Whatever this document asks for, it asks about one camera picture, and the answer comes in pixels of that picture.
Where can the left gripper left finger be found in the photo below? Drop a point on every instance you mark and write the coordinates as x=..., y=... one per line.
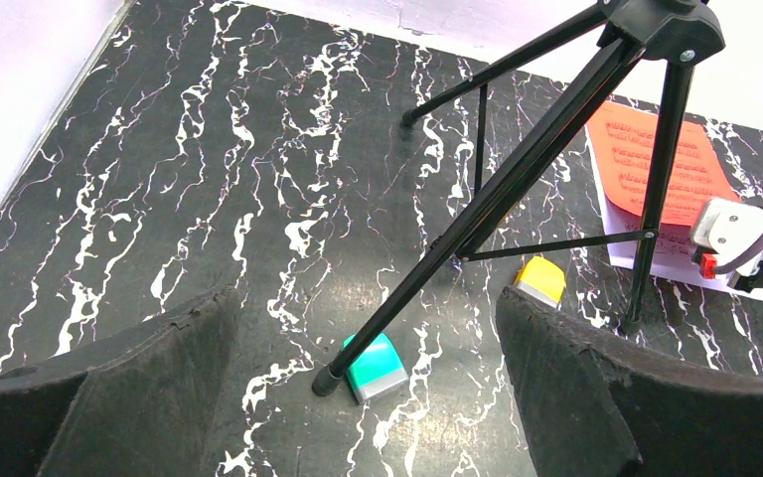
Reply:
x=138, y=403

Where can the green small block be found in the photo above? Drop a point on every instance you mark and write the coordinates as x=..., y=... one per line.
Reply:
x=376, y=371

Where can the orange small block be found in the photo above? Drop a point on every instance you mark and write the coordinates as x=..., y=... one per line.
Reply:
x=543, y=280

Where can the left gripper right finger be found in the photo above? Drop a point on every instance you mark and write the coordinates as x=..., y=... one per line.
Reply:
x=594, y=404

